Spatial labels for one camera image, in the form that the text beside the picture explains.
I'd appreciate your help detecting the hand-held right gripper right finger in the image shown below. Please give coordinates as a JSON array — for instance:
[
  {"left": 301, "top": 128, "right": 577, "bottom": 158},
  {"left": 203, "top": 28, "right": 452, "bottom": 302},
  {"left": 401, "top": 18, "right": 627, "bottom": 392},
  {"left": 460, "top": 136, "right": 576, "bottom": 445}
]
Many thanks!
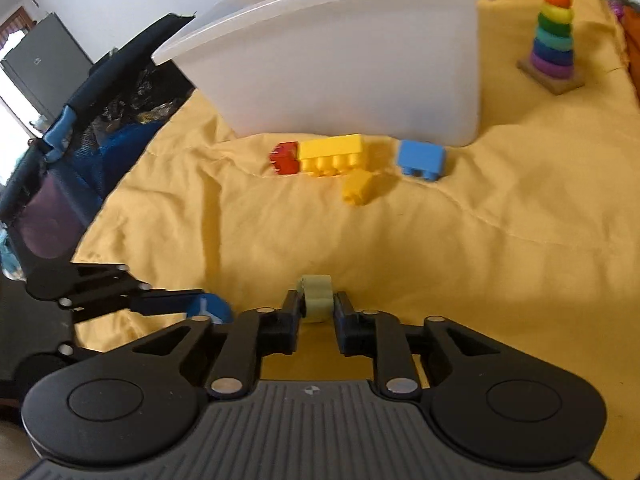
[{"left": 332, "top": 290, "right": 523, "bottom": 397}]

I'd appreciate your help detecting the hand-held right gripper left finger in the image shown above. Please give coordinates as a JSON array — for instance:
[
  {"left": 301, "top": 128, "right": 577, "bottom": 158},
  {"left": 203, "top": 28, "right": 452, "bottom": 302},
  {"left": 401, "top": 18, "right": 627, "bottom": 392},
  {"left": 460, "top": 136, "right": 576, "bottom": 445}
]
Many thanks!
[{"left": 107, "top": 289, "right": 307, "bottom": 397}]

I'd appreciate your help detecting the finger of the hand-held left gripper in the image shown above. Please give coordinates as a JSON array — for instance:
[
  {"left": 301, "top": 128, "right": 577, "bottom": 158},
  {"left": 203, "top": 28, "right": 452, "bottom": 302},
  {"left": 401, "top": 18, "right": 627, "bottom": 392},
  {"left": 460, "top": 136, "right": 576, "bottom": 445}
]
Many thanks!
[
  {"left": 22, "top": 261, "right": 206, "bottom": 323},
  {"left": 57, "top": 342, "right": 103, "bottom": 363}
]

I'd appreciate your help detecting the pale green toy piece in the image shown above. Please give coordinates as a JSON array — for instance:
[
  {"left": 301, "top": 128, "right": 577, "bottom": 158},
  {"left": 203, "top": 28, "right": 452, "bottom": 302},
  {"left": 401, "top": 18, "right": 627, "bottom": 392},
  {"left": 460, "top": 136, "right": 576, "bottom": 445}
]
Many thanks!
[{"left": 296, "top": 274, "right": 335, "bottom": 323}]

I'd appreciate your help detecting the blue round airplane disc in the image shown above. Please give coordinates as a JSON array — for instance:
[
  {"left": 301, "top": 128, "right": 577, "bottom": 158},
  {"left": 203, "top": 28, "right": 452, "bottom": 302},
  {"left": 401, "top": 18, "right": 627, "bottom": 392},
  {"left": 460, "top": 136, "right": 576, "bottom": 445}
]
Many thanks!
[{"left": 186, "top": 294, "right": 234, "bottom": 326}]

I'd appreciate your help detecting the red toy brick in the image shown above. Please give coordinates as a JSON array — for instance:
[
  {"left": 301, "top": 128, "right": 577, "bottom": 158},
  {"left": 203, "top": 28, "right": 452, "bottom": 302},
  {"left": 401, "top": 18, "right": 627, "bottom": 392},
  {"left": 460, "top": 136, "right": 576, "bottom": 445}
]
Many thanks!
[{"left": 269, "top": 141, "right": 302, "bottom": 177}]

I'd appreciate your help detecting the translucent white plastic bin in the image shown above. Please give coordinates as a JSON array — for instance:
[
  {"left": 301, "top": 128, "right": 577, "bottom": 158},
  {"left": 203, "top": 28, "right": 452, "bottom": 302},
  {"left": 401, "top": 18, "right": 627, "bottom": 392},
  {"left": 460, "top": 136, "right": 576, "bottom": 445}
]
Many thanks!
[{"left": 151, "top": 0, "right": 503, "bottom": 147}]

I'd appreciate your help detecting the small yellow toy brick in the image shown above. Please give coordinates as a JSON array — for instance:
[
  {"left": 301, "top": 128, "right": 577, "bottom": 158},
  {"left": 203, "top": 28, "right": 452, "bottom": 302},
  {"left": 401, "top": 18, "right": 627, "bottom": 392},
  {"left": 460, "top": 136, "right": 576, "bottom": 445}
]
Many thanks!
[{"left": 341, "top": 170, "right": 377, "bottom": 207}]

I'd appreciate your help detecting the long yellow toy brick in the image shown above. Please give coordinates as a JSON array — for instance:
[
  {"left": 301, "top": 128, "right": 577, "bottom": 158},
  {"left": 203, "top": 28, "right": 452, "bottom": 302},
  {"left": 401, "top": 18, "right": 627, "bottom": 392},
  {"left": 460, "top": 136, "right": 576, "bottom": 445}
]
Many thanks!
[{"left": 298, "top": 134, "right": 366, "bottom": 179}]

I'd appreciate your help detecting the yellow quilted blanket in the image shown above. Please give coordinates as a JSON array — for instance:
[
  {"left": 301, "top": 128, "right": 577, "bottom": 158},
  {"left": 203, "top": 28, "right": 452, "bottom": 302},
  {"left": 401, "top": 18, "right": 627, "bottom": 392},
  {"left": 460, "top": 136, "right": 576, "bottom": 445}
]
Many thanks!
[{"left": 70, "top": 0, "right": 640, "bottom": 466}]

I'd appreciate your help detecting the blue frog print brick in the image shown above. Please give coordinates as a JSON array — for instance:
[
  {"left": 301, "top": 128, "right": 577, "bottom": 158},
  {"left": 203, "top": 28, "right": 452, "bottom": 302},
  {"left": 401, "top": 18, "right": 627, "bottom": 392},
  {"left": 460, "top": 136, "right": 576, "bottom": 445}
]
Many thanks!
[{"left": 397, "top": 140, "right": 447, "bottom": 182}]

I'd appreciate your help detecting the orange flat box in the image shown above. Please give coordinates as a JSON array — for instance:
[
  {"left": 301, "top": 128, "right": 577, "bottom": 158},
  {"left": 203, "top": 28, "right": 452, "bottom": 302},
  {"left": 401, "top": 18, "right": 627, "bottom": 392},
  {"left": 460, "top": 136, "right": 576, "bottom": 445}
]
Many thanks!
[{"left": 620, "top": 15, "right": 640, "bottom": 68}]

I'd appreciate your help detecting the rainbow ring stacking toy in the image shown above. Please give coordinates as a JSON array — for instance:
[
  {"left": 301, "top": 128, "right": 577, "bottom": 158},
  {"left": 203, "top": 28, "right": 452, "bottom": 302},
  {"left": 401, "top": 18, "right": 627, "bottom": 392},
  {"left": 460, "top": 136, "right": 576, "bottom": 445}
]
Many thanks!
[{"left": 516, "top": 0, "right": 586, "bottom": 96}]

